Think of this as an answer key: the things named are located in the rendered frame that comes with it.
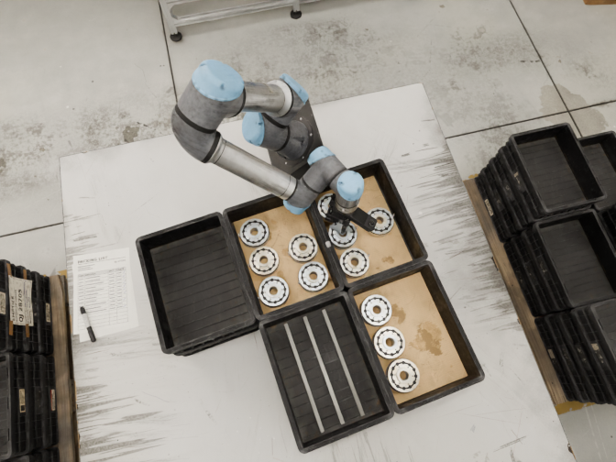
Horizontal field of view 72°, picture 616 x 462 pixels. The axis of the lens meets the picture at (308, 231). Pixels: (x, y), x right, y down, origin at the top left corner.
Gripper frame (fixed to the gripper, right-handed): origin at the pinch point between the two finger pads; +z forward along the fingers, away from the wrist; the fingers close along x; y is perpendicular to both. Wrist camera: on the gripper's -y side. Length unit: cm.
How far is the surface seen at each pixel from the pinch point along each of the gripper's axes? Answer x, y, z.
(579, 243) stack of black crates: -50, -104, 47
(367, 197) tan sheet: -14.5, -3.2, 1.9
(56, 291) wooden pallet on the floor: 61, 126, 71
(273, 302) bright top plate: 34.5, 13.5, -1.0
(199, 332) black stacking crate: 52, 33, 2
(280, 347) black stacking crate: 47.1, 5.7, 2.1
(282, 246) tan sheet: 14.6, 18.6, 2.0
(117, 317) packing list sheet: 59, 66, 15
